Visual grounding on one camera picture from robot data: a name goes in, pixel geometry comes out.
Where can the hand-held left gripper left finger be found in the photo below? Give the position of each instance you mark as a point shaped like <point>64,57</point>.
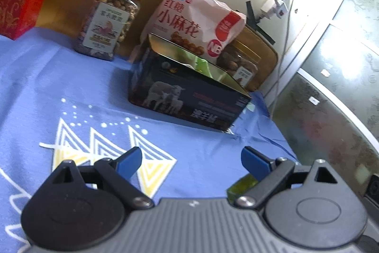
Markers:
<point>130,164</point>

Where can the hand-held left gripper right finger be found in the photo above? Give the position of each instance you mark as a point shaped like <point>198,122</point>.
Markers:
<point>254,162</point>

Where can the green patterned snack packet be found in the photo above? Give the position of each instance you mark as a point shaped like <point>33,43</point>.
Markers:
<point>242,186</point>

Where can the black tin box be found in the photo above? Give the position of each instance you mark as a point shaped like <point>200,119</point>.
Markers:
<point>183,99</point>

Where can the short nut jar gold lid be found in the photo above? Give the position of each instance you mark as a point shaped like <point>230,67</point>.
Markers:
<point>242,69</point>

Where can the grey patterned wardrobe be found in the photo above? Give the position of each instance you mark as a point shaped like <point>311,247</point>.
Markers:
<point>340,78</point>

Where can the blue printed blanket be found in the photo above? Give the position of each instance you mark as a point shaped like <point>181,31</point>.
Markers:
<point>44,78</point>

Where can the black power strip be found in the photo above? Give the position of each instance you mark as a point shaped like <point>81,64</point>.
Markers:
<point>373,190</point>

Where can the black tape strip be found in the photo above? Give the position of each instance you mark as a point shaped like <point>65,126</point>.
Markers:
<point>250,11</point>
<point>266,33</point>

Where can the tall nut jar gold lid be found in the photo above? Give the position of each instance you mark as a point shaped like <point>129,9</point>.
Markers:
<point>106,21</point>

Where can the white power strip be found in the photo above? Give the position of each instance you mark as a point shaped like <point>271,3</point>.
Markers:
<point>281,4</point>

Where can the pink snack bag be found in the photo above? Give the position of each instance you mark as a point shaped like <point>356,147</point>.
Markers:
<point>189,10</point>

